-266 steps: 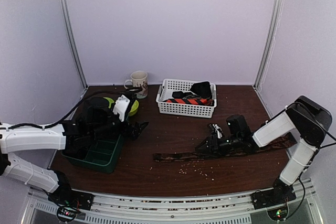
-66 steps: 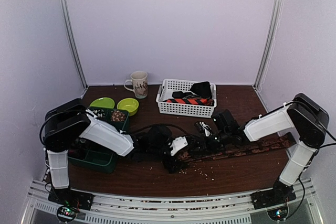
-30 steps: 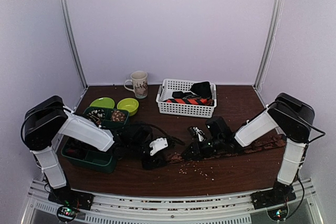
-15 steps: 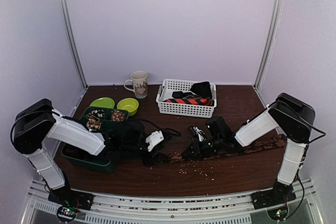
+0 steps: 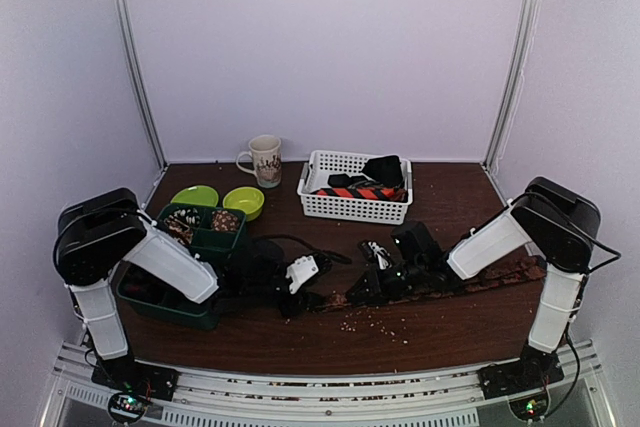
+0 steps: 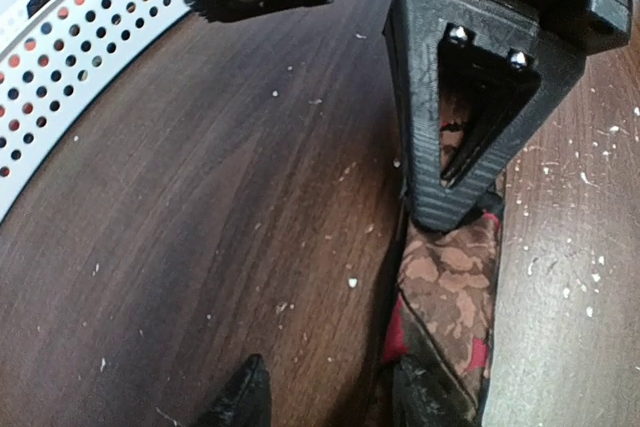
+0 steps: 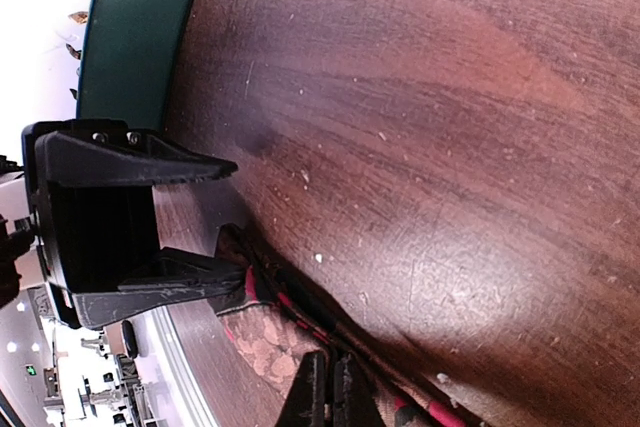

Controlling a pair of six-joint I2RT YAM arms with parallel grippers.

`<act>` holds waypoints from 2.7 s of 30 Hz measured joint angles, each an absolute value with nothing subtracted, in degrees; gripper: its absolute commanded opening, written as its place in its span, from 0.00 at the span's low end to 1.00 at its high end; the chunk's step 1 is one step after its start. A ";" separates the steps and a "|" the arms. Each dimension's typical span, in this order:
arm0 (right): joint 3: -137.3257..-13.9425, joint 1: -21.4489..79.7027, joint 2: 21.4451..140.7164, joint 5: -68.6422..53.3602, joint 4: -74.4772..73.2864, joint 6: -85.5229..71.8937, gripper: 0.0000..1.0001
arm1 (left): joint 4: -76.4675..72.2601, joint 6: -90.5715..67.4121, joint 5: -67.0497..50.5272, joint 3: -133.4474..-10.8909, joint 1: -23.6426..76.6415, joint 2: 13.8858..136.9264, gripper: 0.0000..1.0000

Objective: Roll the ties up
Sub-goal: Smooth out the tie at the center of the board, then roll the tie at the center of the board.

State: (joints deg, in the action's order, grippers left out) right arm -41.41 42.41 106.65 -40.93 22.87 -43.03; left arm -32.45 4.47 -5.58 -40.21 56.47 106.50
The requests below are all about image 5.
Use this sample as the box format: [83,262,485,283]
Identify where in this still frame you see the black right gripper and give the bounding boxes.
[347,258,425,303]

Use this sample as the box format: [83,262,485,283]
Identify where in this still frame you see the dark red patterned tie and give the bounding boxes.
[312,256,546,313]

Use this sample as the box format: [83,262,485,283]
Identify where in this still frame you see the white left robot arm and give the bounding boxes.
[52,187,332,391]

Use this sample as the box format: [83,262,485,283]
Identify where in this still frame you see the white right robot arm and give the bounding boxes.
[346,177,621,389]

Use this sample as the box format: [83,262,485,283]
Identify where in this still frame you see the orange navy striped tie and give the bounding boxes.
[312,187,407,202]

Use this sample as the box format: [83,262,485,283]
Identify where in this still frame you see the green compartment tray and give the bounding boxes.
[116,203,247,331]

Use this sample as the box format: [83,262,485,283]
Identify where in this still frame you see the rolled tie in tray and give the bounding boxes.
[210,210,241,233]

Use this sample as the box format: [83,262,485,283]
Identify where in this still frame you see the lime green bowl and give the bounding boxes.
[222,186,265,222]

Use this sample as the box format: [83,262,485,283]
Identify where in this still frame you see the white perforated plastic basket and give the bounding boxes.
[297,150,413,225]

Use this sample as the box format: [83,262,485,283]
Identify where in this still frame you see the white patterned rolled tie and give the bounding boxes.
[164,207,202,246]

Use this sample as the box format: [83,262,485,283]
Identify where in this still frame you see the lime green plate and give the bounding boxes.
[171,185,219,207]

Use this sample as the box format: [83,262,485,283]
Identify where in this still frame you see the cream patterned mug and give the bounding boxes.
[235,134,282,189]

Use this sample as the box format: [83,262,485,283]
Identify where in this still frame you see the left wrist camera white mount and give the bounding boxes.
[285,256,320,295]

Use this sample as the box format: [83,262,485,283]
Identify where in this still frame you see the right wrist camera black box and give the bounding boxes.
[391,220,443,265]

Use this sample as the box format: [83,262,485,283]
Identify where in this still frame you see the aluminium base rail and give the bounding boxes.
[39,339,616,427]

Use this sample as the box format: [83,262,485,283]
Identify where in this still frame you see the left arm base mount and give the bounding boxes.
[91,364,179,424]

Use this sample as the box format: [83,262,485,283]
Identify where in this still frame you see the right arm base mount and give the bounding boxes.
[477,354,564,423]

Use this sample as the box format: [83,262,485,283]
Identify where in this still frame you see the right aluminium frame post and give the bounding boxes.
[484,0,540,175]

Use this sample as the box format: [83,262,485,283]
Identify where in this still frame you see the aluminium frame post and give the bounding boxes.
[113,0,168,170]
[484,0,540,175]

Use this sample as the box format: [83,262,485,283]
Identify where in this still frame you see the left aluminium frame post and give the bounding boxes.
[113,0,168,170]

